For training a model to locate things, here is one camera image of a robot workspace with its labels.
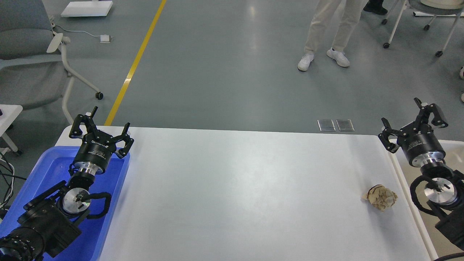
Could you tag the grey office chair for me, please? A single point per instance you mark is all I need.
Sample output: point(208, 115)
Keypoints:
point(34, 65)

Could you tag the metal floor plate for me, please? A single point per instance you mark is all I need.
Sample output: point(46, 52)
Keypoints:
point(326, 125)
point(345, 125)

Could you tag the left metal floor plate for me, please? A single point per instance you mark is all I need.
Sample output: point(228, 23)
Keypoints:
point(326, 125)

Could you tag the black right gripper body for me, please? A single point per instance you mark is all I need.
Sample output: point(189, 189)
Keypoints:
point(419, 144)

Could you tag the white side table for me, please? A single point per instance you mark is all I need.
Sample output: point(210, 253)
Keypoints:
point(9, 114)

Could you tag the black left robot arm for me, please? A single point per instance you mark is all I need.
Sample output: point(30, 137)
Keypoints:
point(51, 219)

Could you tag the person in black shoes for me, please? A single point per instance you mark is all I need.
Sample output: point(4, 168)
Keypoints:
point(375, 6)

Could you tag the white flat floor base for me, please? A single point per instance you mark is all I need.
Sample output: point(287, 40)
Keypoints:
point(87, 9)

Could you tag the right metal floor plate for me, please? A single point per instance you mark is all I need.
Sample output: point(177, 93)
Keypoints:
point(345, 125)

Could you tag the brown paper ball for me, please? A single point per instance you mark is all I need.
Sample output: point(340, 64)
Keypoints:
point(380, 197)

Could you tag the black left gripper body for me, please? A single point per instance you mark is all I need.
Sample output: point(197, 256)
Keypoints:
point(95, 153)

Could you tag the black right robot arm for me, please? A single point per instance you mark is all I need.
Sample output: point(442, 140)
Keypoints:
point(439, 190)

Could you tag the white power adapter with cable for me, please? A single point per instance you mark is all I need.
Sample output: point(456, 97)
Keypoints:
point(103, 38)

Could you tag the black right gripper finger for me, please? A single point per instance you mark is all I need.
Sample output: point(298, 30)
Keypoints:
point(429, 114)
point(386, 133)

